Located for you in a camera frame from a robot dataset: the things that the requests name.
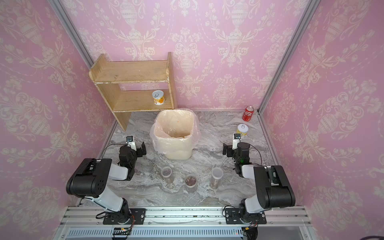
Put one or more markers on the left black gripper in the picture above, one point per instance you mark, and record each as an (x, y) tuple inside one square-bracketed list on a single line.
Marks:
[(139, 150)]

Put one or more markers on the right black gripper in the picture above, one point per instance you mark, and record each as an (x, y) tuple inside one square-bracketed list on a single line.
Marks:
[(230, 154)]

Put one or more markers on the clear jar flower tea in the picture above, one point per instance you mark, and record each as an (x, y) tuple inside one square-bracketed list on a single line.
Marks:
[(191, 183), (217, 174), (167, 174)]

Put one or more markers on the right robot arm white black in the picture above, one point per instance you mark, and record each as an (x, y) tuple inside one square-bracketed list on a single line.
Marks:
[(273, 189)]

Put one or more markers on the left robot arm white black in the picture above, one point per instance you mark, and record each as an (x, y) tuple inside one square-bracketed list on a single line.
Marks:
[(89, 181)]

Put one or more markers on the yellow white can on table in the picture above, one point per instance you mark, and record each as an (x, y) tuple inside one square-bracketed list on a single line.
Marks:
[(242, 129)]

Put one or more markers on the red cola can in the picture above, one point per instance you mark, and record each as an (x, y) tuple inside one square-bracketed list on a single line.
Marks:
[(248, 113)]

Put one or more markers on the cream trash bin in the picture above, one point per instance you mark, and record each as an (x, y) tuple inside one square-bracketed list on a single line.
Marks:
[(175, 133)]

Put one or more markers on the clear plastic bin liner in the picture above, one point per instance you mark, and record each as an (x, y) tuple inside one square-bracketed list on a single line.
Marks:
[(156, 135)]

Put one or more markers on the yellow white can on shelf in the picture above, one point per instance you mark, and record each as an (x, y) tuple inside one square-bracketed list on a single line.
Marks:
[(158, 97)]

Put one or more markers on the wooden two-tier shelf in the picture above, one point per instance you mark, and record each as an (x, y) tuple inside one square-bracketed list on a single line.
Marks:
[(127, 87)]

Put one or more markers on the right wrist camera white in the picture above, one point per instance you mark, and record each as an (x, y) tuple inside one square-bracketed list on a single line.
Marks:
[(236, 141)]

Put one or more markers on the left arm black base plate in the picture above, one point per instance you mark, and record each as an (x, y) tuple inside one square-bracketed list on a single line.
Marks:
[(137, 216)]

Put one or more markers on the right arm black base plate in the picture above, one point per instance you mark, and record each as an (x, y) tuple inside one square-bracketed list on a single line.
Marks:
[(234, 216)]

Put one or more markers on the aluminium mounting rail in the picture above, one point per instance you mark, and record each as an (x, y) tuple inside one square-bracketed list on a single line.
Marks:
[(188, 223)]

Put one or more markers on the small circuit board with wires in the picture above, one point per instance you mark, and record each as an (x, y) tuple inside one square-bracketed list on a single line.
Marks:
[(121, 233)]

